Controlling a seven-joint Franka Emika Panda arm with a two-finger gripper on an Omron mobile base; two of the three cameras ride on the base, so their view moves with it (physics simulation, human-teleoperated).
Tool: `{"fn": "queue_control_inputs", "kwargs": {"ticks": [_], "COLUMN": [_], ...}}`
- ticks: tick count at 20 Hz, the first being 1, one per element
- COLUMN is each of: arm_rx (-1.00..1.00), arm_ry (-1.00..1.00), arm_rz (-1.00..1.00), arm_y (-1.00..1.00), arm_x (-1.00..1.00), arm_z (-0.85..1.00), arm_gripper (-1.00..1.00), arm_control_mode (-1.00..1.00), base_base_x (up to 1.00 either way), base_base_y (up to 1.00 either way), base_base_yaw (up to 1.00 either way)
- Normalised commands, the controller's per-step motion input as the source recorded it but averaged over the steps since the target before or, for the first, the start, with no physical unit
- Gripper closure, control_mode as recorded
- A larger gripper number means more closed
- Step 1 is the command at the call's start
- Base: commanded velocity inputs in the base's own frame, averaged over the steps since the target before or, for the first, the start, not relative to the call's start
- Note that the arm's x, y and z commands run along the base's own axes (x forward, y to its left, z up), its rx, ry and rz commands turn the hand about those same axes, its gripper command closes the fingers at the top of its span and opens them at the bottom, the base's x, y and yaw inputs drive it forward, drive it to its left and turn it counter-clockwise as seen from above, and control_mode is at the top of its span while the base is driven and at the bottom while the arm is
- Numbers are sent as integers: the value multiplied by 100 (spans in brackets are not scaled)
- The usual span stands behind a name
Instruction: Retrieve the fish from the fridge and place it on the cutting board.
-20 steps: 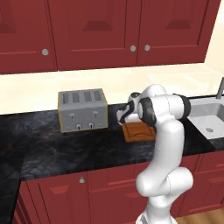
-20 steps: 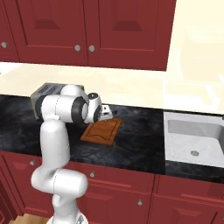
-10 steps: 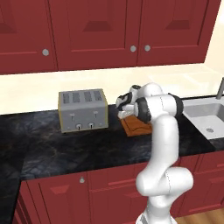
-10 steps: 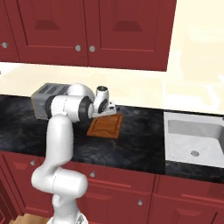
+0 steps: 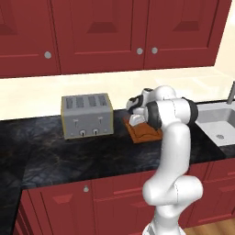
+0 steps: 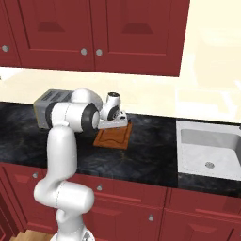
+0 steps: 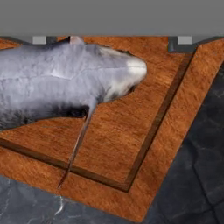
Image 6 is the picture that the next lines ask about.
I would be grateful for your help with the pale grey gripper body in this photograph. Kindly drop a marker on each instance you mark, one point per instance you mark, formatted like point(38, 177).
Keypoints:
point(112, 123)

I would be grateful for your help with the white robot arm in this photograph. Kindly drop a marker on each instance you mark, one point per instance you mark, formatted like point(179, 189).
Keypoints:
point(59, 147)

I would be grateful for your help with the brown wooden cutting board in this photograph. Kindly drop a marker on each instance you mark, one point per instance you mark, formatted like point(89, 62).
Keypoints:
point(116, 138)

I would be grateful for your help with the grey round cupboard knob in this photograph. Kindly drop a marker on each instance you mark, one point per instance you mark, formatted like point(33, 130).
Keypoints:
point(35, 175)
point(99, 187)
point(5, 48)
point(83, 51)
point(150, 217)
point(99, 52)

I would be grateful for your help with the grey toaster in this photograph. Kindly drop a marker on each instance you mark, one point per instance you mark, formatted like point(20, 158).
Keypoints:
point(47, 99)

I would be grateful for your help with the red drawer front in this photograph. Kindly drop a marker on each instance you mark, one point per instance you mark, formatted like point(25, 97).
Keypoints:
point(131, 191)
point(207, 204)

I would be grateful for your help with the white sink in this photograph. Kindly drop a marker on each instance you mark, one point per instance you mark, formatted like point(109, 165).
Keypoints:
point(207, 150)

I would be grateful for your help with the red base cupboard door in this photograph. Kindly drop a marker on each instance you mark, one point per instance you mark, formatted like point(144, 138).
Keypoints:
point(125, 222)
point(200, 230)
point(22, 200)

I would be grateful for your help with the red wall cupboard door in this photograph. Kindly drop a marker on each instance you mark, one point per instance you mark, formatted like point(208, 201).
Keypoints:
point(138, 31)
point(6, 31)
point(50, 28)

